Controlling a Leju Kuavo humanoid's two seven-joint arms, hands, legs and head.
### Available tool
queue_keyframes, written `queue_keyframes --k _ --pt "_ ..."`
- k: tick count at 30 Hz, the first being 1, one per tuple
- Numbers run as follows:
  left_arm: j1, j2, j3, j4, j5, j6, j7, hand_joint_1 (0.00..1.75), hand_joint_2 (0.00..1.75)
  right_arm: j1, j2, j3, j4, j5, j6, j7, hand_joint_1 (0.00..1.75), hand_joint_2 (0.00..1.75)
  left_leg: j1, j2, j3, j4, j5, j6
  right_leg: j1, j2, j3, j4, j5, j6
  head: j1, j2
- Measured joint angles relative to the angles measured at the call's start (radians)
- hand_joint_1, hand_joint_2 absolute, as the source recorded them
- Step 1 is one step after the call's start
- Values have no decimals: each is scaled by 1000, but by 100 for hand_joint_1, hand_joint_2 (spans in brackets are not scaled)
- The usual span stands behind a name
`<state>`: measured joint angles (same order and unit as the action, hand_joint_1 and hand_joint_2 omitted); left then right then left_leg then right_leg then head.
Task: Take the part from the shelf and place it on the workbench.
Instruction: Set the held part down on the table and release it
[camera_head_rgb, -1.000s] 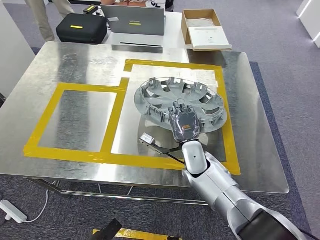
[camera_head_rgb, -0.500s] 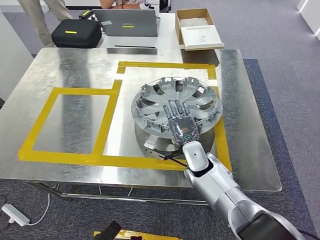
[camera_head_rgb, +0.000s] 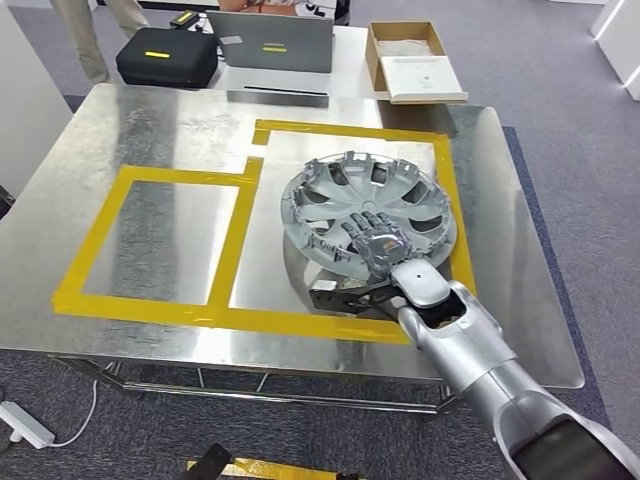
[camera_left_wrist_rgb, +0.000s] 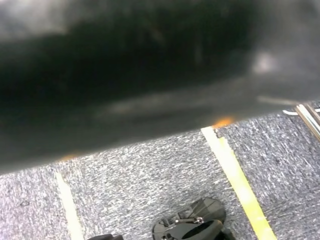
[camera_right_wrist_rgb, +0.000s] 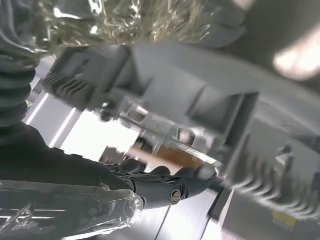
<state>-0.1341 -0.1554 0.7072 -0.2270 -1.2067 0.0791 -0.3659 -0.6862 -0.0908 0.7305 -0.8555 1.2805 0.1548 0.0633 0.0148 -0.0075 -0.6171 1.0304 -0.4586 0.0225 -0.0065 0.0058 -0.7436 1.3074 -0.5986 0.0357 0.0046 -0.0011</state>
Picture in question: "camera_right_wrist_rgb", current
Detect stainless steel workbench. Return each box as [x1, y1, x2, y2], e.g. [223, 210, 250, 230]
[140, 188, 320, 240]

